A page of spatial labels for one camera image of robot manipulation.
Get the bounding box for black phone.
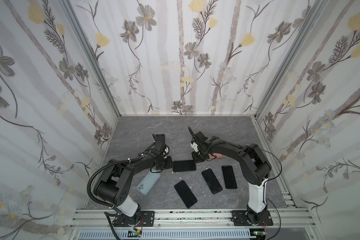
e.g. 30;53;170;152
174;181;198;209
222;166;238;189
202;169;223;194
173;160;197;173

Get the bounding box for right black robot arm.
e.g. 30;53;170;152
189;129;272;226

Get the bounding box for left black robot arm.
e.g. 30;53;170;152
87;141;173;225

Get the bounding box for pink phone case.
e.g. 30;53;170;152
209;153;226;160

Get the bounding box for black phone case upright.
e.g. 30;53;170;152
153;134;165;144

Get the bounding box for light blue phone case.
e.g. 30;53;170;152
137;172;161;195

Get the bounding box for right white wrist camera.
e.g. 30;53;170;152
191;142;199;153

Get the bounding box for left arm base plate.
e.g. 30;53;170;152
111;211;155;227

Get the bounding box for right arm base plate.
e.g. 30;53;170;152
231;210;274;227

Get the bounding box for white slotted cable duct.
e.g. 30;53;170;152
77;229;256;240

